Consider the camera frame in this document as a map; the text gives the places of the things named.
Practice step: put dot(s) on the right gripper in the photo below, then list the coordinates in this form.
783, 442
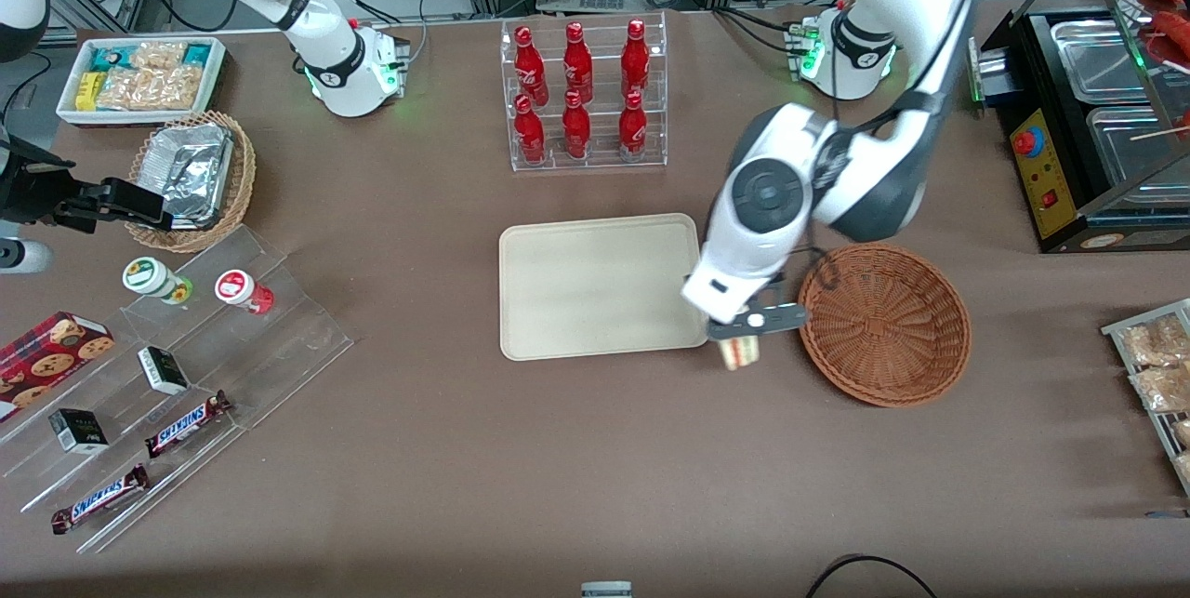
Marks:
34, 188

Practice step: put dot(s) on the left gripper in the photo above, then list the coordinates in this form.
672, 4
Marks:
769, 295

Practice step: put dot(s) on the triangular sandwich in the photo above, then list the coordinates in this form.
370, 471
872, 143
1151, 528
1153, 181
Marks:
741, 354

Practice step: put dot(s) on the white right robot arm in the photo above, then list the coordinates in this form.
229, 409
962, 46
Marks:
337, 68

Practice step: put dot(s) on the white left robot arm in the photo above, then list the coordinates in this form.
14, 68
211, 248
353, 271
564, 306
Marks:
744, 254

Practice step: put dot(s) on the light wicker basket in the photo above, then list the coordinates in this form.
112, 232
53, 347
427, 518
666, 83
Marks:
244, 170

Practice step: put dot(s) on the brown wicker basket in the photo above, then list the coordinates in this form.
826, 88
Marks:
883, 324

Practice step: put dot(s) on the beige plastic tray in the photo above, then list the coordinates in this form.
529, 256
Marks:
595, 286

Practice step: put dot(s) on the green lid cup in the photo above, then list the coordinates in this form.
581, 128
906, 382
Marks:
149, 275

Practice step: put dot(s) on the aluminium foil container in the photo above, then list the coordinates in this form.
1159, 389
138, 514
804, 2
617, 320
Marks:
191, 170

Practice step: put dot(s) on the yellow snack packet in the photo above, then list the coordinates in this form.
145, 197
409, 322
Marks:
88, 91

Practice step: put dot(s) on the large clear snack bag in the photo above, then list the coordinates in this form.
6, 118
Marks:
149, 88

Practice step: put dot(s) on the red lid cup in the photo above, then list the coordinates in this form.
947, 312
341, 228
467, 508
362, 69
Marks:
237, 286

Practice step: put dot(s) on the teal snack packet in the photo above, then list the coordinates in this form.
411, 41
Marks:
109, 57
197, 54

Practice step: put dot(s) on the small clear snack bag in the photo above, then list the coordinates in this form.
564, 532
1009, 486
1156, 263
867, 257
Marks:
158, 54

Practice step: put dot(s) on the red cookie box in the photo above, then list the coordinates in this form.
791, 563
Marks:
46, 361

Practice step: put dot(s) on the small black box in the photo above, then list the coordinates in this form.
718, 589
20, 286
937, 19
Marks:
79, 431
163, 370

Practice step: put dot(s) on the white rectangular snack bin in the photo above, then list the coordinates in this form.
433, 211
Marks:
216, 68

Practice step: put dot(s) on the clear acrylic stepped shelf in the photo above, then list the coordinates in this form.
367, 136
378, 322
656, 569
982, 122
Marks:
279, 338

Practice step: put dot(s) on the snickers chocolate bar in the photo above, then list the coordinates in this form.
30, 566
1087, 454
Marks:
186, 424
100, 498

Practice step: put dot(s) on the clear acrylic bottle rack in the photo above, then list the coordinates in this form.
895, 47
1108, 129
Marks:
604, 152

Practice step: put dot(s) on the red cola bottle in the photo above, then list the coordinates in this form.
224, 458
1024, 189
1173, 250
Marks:
577, 66
632, 131
576, 131
529, 135
635, 63
530, 68

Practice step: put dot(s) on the grey device edge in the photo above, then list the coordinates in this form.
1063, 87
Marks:
606, 591

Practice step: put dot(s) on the black food warmer appliance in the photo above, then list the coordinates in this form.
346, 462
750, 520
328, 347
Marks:
1046, 170

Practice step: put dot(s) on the clear bagged pastry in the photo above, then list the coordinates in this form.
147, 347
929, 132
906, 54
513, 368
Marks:
1183, 433
1153, 342
1162, 389
1184, 468

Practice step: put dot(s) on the stainless steel pan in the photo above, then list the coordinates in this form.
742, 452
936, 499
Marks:
1102, 59
1130, 152

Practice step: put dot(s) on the wooden skewer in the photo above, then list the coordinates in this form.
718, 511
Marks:
1162, 132

